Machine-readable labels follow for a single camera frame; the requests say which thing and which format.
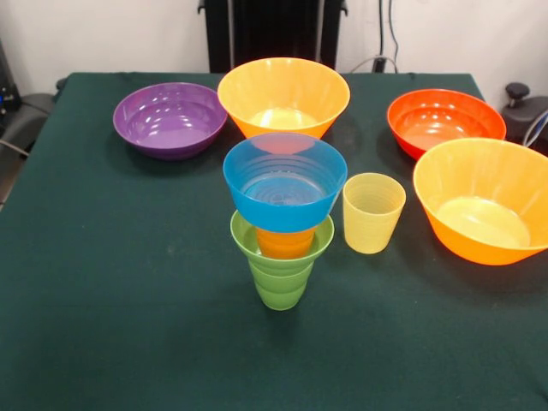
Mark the shallow translucent blue bowl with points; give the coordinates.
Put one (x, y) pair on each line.
(282, 214)

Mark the orange plastic cup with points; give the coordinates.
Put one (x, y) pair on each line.
(284, 244)

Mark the green plastic bowl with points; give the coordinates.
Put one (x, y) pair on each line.
(244, 244)

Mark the green plastic cup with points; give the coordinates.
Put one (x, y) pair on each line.
(280, 293)

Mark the yellow plastic cup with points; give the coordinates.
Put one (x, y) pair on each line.
(372, 231)

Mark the large orange plastic bowl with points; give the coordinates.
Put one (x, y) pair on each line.
(479, 214)
(282, 94)

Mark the purple plastic bowl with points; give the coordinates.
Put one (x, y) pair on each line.
(171, 124)

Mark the dark green tablecloth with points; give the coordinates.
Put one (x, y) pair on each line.
(342, 342)

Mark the red plastic bowl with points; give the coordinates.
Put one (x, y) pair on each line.
(445, 120)

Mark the black office chair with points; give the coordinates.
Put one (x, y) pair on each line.
(30, 107)

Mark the black chair with knob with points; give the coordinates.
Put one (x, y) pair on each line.
(526, 111)

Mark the black computer case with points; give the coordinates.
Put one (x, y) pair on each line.
(6, 85)

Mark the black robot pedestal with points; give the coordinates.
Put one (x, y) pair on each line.
(274, 34)

